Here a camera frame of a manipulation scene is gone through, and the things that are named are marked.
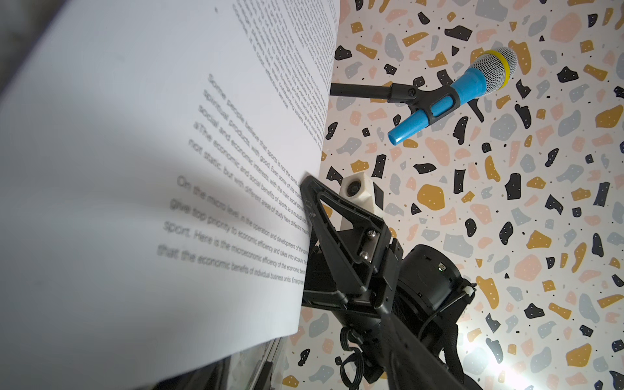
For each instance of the printed paper sheet bottom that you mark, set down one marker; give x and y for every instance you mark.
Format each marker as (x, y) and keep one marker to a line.
(151, 157)

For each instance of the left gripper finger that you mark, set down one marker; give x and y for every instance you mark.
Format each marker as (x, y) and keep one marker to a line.
(410, 365)

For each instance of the orange folder black inside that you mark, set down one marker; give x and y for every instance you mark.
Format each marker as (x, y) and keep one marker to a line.
(259, 367)

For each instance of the blue toy microphone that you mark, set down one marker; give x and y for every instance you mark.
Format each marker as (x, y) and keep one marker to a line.
(490, 72)

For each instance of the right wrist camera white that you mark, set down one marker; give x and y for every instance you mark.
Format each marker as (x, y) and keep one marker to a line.
(361, 190)

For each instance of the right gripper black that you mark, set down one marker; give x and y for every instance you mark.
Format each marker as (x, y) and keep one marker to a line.
(356, 268)

